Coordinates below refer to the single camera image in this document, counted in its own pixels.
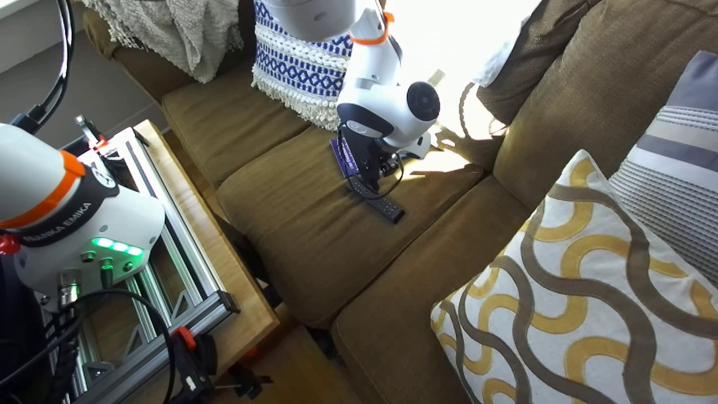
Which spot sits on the white robot base with orange ring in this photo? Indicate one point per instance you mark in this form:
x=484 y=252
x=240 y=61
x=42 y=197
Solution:
x=69 y=216

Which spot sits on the black remote control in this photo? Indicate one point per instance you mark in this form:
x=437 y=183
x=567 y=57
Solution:
x=379 y=204

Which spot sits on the brown fabric sofa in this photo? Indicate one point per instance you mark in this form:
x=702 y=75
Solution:
x=585 y=75

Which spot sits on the black orange clamp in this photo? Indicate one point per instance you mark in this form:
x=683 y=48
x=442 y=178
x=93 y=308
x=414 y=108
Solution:
x=196 y=361

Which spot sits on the grey striped pillow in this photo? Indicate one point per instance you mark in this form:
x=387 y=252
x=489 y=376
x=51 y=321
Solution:
x=669 y=178

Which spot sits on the blue white patterned pillow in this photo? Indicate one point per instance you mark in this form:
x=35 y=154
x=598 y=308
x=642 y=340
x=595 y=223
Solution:
x=304 y=77

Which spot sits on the cream knitted blanket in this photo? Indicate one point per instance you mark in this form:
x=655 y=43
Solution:
x=192 y=33

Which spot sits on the blue book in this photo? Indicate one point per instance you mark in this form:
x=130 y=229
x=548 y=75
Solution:
x=343 y=157

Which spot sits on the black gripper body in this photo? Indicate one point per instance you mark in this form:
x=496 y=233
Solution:
x=370 y=157

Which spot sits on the aluminium frame mount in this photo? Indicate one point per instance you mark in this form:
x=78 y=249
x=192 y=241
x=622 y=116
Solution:
x=146 y=309

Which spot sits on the yellow grey wave pillow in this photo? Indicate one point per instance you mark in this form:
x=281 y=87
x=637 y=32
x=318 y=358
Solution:
x=582 y=306

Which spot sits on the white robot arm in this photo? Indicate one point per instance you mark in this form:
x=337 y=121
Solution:
x=383 y=116

